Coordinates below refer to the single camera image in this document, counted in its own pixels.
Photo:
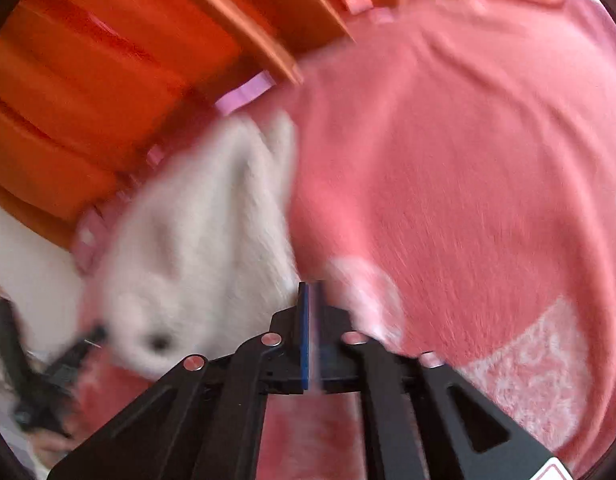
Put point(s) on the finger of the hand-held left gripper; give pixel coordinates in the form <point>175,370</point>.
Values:
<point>83,345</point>

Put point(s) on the pink fleece blanket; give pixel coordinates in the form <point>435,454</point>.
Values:
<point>462,160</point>

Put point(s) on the pale pink heart-dotted sweater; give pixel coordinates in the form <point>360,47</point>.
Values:
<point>198,260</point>

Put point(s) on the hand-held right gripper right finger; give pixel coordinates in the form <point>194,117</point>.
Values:
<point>319,345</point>

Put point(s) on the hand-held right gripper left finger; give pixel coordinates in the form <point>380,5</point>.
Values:
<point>304,340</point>

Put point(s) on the orange curtain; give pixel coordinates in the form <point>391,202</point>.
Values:
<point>113,85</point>

